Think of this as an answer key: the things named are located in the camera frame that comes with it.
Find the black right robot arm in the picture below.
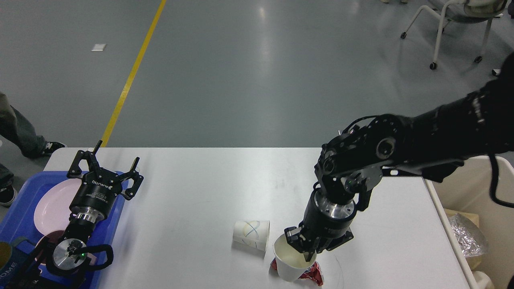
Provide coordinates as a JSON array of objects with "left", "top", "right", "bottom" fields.
[{"left": 284, "top": 54, "right": 513, "bottom": 262}]

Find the person's near leg and shoe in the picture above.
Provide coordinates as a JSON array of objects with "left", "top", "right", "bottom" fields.
[{"left": 0, "top": 164, "right": 18, "bottom": 208}]

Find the aluminium foil tray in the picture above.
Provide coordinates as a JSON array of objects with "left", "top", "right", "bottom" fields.
[{"left": 448, "top": 213, "right": 490, "bottom": 258}]

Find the beige plastic bin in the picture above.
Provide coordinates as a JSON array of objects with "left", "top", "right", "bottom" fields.
[{"left": 426, "top": 156, "right": 514, "bottom": 289}]

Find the white paper cup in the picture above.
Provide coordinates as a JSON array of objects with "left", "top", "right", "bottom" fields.
[{"left": 273, "top": 234, "right": 316, "bottom": 282}]

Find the brown paper bag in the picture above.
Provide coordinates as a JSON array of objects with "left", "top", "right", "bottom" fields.
[{"left": 444, "top": 209, "right": 483, "bottom": 270}]

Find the person's far leg and shoe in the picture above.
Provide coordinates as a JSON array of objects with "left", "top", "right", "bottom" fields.
[{"left": 0, "top": 93, "right": 66, "bottom": 159}]

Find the patterned paper cup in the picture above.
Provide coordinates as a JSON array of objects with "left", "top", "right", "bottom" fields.
[{"left": 233, "top": 220, "right": 270, "bottom": 251}]

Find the dark blue mug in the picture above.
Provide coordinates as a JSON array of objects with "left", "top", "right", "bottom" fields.
[{"left": 0, "top": 236, "right": 36, "bottom": 288}]

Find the person's leg and shoe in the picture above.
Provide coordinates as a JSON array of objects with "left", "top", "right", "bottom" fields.
[
  {"left": 0, "top": 164, "right": 18, "bottom": 208},
  {"left": 0, "top": 93, "right": 66, "bottom": 159}
]

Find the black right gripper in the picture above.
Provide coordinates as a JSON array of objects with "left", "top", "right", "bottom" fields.
[{"left": 284, "top": 191, "right": 357, "bottom": 262}]

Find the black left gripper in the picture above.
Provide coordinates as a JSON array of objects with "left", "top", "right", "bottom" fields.
[{"left": 66, "top": 140, "right": 144, "bottom": 224}]

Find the white paper scrap on floor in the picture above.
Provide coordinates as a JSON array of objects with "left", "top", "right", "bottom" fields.
[{"left": 91, "top": 43, "right": 107, "bottom": 52}]

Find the red foil wrapper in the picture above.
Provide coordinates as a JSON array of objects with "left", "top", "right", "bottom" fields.
[{"left": 270, "top": 258, "right": 324, "bottom": 287}]

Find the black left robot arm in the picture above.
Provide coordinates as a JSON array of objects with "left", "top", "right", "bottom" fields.
[{"left": 1, "top": 144, "right": 144, "bottom": 289}]

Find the pink plate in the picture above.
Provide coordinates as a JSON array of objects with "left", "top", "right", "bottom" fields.
[{"left": 33, "top": 179, "right": 82, "bottom": 235}]

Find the white office chair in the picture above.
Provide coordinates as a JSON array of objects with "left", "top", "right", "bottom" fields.
[{"left": 400, "top": 0, "right": 508, "bottom": 70}]

